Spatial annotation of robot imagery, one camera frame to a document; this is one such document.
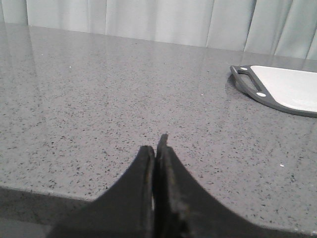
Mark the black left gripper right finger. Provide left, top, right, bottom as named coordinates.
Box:
left=153, top=134, right=317, bottom=238

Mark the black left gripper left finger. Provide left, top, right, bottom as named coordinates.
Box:
left=48, top=146, right=155, bottom=238

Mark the white curtain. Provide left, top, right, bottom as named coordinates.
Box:
left=0, top=0, right=317, bottom=60

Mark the white grey cutting board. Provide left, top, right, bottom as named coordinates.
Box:
left=230, top=65, right=317, bottom=118

